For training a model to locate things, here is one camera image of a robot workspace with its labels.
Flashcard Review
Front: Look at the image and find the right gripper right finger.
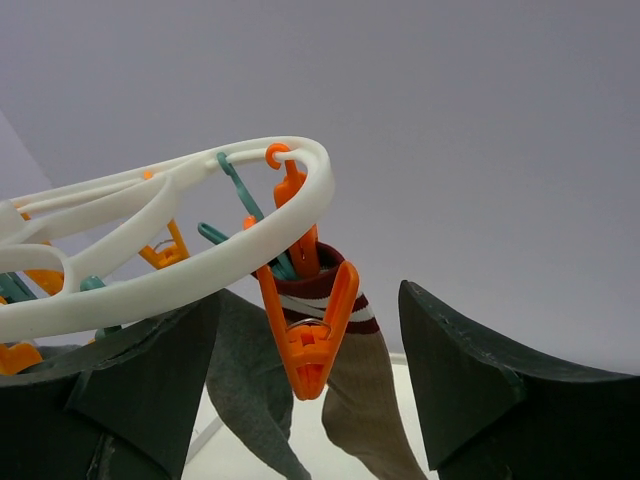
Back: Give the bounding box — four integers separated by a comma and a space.
398, 281, 639, 479

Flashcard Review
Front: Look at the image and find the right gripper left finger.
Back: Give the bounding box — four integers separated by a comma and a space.
1, 296, 220, 480

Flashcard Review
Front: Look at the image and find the beige striped sock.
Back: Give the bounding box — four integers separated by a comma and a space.
274, 243, 425, 479

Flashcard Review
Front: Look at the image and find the grey sock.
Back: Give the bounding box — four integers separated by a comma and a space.
37, 288, 314, 480

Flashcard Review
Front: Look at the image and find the white round clip hanger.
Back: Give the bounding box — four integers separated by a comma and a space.
1, 136, 334, 342

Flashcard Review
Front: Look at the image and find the orange clothespin left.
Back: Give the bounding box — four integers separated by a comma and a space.
243, 215, 360, 401

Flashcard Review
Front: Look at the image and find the teal clothespin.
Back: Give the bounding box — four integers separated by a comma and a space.
197, 152, 296, 281

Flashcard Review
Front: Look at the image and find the yellow-orange clothespin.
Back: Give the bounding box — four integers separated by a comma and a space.
265, 143, 320, 279

